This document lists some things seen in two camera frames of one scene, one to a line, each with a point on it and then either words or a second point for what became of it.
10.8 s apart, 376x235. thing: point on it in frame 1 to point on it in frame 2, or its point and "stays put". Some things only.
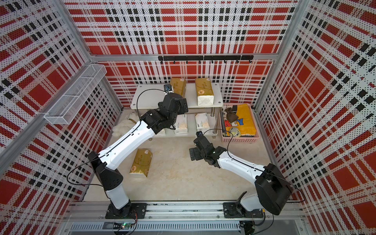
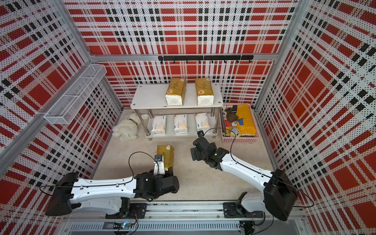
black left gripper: (183, 108) to (170, 173)
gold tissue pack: (205, 92) stays put
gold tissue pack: (141, 163) to (167, 151)
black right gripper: (197, 156) stays put
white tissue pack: (202, 122) stays put
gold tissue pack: (179, 85) stays put
